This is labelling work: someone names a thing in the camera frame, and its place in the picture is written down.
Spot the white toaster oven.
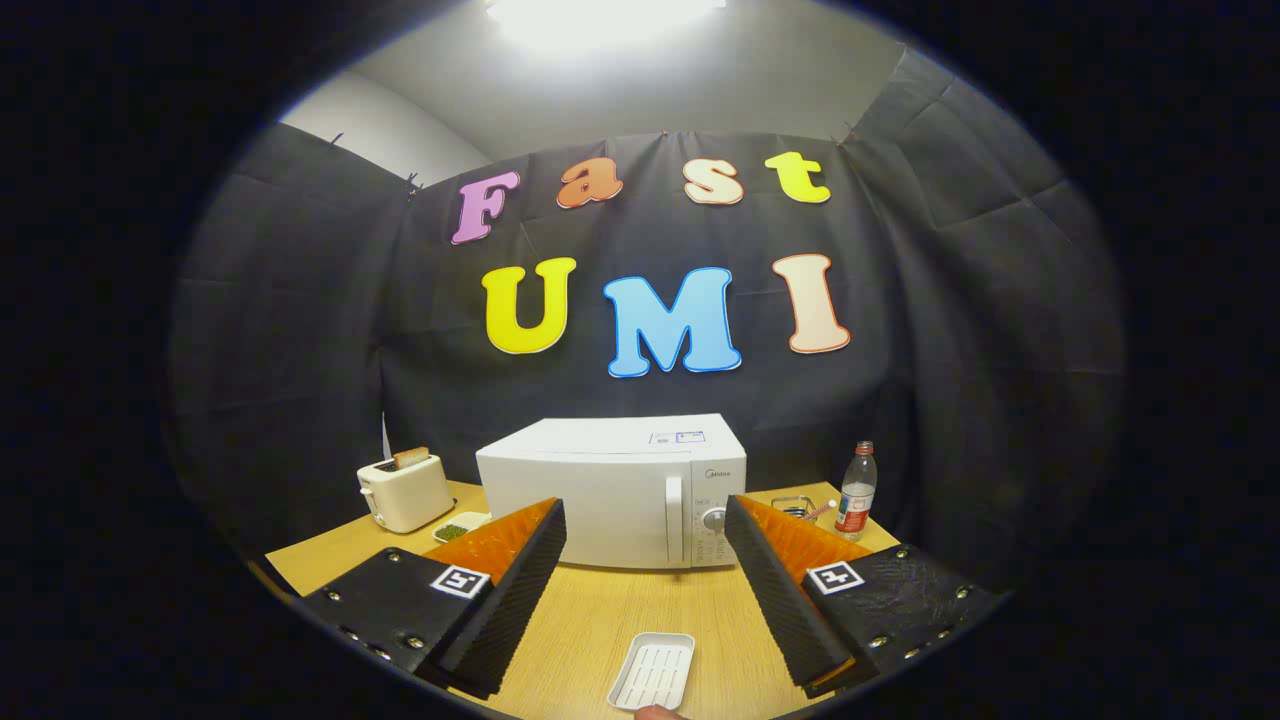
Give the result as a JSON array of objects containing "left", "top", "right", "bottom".
[{"left": 476, "top": 414, "right": 748, "bottom": 571}]

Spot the clear plastic water bottle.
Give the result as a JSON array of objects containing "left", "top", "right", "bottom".
[{"left": 835, "top": 440, "right": 879, "bottom": 543}]

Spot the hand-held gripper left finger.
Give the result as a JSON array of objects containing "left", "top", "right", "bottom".
[{"left": 300, "top": 497, "right": 569, "bottom": 701}]

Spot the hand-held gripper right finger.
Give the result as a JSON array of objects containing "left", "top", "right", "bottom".
[{"left": 724, "top": 493, "right": 1001, "bottom": 699}]

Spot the divided plate of beans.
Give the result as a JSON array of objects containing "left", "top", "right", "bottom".
[{"left": 432, "top": 511, "right": 493, "bottom": 546}]

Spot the white ridged tray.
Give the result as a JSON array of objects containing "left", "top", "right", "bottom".
[{"left": 607, "top": 632, "right": 696, "bottom": 713}]

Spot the cream toaster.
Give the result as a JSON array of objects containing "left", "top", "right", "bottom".
[{"left": 357, "top": 452, "right": 457, "bottom": 535}]

